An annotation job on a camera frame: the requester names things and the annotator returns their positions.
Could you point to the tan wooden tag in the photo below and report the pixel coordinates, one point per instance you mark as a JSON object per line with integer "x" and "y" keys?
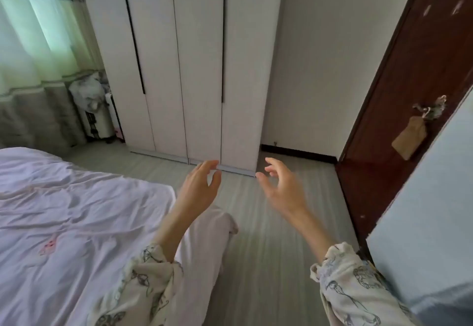
{"x": 408, "y": 139}

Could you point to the dark brown wooden door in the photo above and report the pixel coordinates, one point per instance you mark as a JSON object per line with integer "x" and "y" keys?
{"x": 417, "y": 59}

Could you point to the black baseboard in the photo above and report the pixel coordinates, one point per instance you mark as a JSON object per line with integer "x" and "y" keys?
{"x": 295, "y": 152}

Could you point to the pale pink duvet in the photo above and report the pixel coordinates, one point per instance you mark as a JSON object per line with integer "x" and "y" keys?
{"x": 44, "y": 189}

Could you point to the person's right hand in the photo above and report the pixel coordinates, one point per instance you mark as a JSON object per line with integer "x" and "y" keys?
{"x": 286, "y": 192}

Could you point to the pale green patterned curtain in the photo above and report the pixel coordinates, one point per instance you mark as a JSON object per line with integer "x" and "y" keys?
{"x": 33, "y": 59}

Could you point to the person's left forearm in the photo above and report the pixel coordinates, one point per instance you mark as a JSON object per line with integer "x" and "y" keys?
{"x": 148, "y": 285}

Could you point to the person's left hand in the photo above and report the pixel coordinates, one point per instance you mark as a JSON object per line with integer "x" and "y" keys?
{"x": 199, "y": 192}

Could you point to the person's right forearm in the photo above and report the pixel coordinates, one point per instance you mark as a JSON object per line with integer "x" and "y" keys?
{"x": 354, "y": 292}

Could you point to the white oil heater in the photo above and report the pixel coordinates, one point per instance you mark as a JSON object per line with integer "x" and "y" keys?
{"x": 99, "y": 122}

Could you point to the white wardrobe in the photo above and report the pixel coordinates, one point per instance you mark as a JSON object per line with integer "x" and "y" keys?
{"x": 199, "y": 59}

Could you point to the grey white crumpled cloth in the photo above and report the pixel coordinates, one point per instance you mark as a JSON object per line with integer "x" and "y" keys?
{"x": 87, "y": 89}

